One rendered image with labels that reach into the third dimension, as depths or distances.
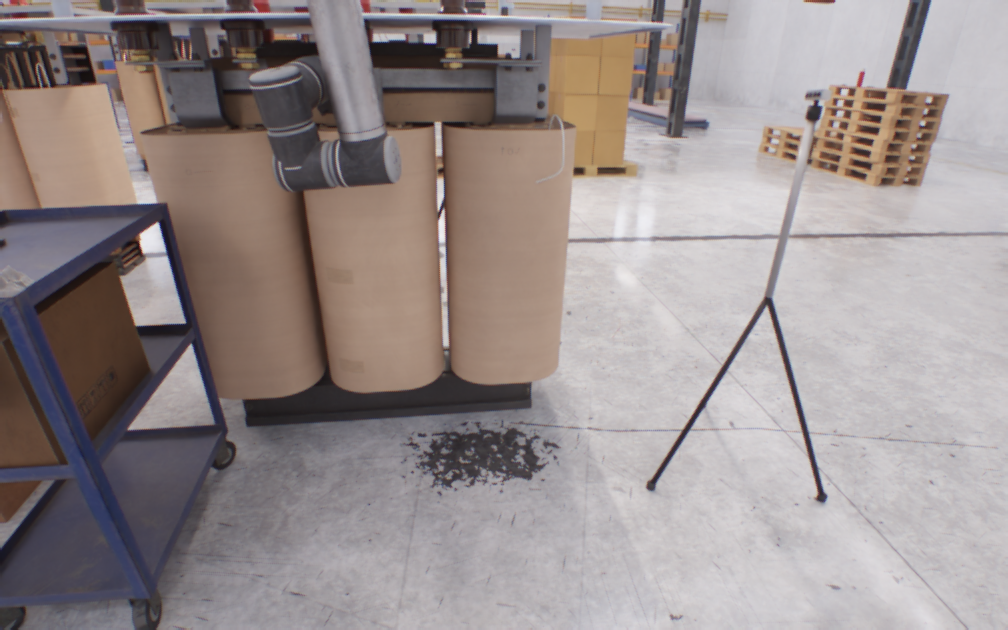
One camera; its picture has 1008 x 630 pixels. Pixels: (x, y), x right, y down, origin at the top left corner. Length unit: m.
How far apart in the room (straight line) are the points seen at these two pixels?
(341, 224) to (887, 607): 1.85
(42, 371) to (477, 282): 1.12
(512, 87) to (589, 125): 4.85
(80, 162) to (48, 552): 2.52
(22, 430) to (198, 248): 0.70
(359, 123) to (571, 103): 5.24
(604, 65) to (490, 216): 4.92
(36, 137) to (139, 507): 2.53
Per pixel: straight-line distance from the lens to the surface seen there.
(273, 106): 1.22
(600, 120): 6.45
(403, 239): 1.62
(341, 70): 1.16
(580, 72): 6.32
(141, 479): 1.91
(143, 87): 7.70
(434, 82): 1.62
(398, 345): 1.76
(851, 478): 2.18
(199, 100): 1.69
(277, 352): 1.84
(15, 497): 2.23
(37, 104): 3.81
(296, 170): 1.26
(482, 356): 1.81
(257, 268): 1.72
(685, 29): 11.07
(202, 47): 2.02
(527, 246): 1.65
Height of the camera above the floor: 1.25
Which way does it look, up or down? 26 degrees down
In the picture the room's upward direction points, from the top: 1 degrees clockwise
